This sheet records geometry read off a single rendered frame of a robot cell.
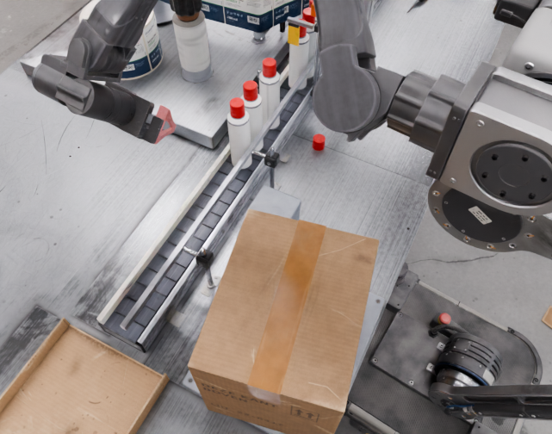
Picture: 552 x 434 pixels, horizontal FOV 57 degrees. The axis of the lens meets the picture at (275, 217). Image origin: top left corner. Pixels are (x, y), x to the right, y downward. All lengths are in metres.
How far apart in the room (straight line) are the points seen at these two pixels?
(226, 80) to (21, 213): 0.65
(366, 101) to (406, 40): 1.20
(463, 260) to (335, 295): 1.48
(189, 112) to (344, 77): 0.88
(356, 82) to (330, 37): 0.07
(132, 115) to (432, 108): 0.53
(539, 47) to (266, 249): 0.50
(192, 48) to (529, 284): 1.62
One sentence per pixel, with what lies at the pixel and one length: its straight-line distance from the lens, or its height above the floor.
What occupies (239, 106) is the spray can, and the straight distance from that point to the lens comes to 1.13.
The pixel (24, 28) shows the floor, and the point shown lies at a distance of 3.53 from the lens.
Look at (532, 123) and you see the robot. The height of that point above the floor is 1.51.
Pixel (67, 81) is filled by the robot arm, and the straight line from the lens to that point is 0.87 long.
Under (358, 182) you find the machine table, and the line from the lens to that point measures 1.33.
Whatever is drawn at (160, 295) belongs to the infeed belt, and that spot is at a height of 0.88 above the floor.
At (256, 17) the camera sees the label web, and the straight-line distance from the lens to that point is 1.58.
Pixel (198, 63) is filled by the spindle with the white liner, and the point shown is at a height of 0.94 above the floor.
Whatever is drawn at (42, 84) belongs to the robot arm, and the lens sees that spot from 0.91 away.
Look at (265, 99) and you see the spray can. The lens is 1.29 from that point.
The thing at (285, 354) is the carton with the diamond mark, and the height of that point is 1.12.
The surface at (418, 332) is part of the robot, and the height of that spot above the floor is 0.26.
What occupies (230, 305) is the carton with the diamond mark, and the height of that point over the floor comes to 1.12.
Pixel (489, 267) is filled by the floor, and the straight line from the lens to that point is 2.30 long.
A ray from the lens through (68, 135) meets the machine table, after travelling 1.53.
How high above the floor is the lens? 1.87
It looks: 56 degrees down
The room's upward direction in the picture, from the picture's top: straight up
